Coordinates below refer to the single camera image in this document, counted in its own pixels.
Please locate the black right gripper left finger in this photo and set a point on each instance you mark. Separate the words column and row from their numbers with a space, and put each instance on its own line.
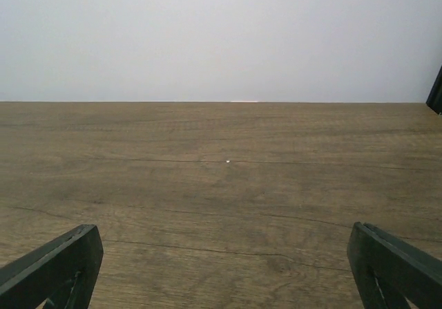
column 62, row 273

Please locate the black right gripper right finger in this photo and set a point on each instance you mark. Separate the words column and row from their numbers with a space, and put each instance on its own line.
column 390, row 273

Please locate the black right frame post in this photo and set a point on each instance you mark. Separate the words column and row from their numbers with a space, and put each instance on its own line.
column 434, row 100

